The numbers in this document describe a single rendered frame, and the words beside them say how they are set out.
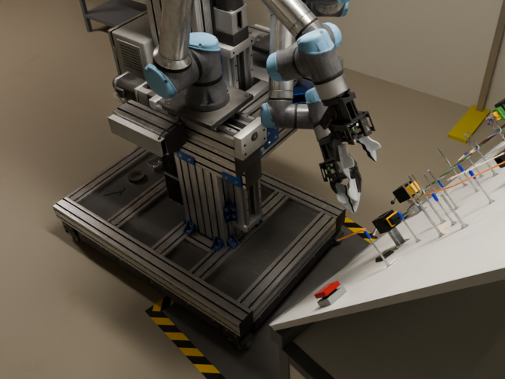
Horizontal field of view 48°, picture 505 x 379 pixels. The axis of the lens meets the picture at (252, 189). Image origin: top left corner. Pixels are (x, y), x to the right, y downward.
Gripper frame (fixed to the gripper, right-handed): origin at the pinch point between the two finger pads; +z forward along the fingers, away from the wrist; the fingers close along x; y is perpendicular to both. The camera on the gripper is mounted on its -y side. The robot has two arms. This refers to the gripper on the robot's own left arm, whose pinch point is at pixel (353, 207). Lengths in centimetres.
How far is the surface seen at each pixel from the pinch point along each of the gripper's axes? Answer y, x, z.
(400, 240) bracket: 3.5, 10.9, 12.0
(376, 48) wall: -238, -36, -125
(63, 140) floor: -111, -222, -111
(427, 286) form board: 52, 27, 21
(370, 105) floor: -225, -49, -84
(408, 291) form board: 49, 23, 22
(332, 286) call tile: 25.3, -1.4, 18.6
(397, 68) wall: -245, -28, -107
